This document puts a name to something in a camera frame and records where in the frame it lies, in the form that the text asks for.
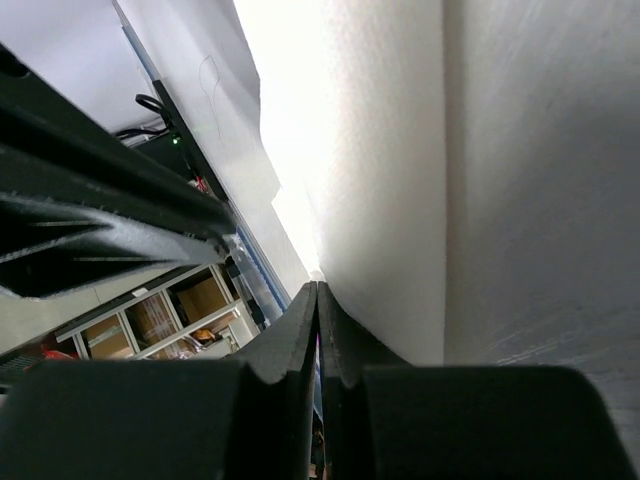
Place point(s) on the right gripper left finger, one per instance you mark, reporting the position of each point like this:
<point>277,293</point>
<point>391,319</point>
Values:
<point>245,416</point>

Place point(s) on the background shelving with boxes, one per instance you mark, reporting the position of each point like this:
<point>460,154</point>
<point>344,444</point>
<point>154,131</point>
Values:
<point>185,312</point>

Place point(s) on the white paper napkin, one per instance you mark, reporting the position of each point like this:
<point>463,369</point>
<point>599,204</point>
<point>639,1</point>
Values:
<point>353,121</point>

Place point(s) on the aluminium mounting rail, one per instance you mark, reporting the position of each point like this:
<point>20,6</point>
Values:
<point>199,64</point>

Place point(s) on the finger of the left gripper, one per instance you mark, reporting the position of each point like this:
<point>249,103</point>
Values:
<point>49,249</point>
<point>52,151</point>

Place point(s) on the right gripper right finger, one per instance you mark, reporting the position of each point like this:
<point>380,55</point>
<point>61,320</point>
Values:
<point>387,419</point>

